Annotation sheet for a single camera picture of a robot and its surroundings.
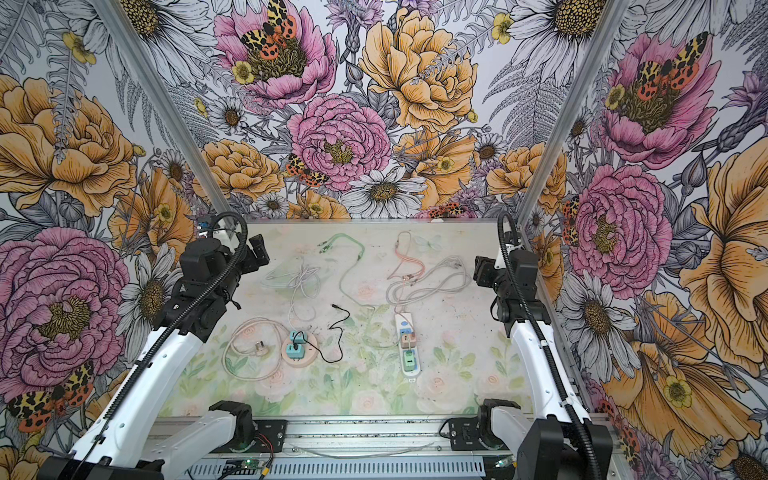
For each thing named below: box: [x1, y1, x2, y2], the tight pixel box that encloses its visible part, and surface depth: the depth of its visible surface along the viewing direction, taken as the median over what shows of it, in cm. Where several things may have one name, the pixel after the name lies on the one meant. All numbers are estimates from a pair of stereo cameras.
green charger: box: [404, 350, 415, 372], surface depth 82 cm
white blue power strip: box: [395, 312, 421, 378], surface depth 85 cm
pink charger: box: [401, 332, 417, 349], surface depth 85 cm
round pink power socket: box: [281, 332, 320, 368], surface depth 87 cm
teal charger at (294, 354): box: [286, 344, 305, 361], surface depth 84 cm
